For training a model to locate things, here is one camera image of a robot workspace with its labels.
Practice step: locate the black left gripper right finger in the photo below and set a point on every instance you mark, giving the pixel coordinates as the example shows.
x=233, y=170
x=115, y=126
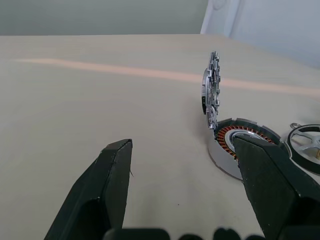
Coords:
x=275, y=187

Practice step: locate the silver motor stator housing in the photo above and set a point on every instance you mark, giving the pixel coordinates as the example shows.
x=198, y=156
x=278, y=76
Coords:
x=220, y=157

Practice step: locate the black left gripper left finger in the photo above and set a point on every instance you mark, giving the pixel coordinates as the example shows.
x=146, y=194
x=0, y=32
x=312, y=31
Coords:
x=100, y=187

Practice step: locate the grey round gear disc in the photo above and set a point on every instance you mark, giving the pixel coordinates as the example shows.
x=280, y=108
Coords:
x=211, y=95

